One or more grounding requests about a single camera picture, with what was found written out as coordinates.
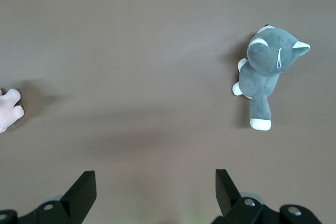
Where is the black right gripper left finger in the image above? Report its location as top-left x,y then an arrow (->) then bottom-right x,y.
0,170 -> 97,224

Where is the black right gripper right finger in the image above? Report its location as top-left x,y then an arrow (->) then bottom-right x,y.
211,169 -> 322,224

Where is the brown table cover sheet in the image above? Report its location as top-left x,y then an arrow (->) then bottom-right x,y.
0,0 -> 336,224

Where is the pale pink white plush dog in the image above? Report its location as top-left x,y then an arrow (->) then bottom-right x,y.
0,88 -> 25,134

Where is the grey white husky plush toy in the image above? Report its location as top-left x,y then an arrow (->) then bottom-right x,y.
232,24 -> 311,131

